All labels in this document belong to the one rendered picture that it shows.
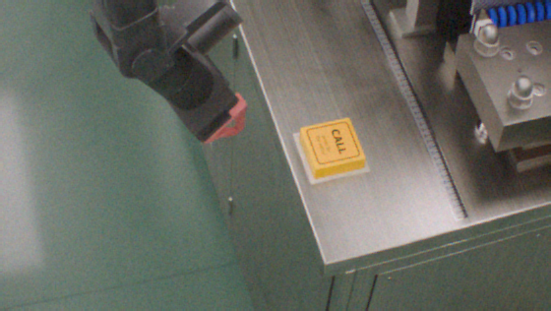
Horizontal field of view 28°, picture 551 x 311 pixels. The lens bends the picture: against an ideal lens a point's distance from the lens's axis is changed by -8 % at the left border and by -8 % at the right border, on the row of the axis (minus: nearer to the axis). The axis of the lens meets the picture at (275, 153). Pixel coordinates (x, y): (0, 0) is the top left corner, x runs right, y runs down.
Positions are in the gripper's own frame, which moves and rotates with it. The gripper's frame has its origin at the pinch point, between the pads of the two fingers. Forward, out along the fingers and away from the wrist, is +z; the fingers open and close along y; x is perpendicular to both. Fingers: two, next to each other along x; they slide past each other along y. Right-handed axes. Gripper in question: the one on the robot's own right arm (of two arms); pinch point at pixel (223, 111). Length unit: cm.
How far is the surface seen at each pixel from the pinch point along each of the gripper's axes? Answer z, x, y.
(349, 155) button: 18.1, -7.0, -6.9
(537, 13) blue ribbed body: 25.1, -41.0, -6.9
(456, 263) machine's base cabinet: 34.0, -8.2, -23.4
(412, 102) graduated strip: 27.1, -18.1, -3.1
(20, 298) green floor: 79, 72, 47
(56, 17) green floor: 102, 33, 117
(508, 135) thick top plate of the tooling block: 19.0, -25.1, -19.7
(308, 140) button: 16.5, -4.3, -2.0
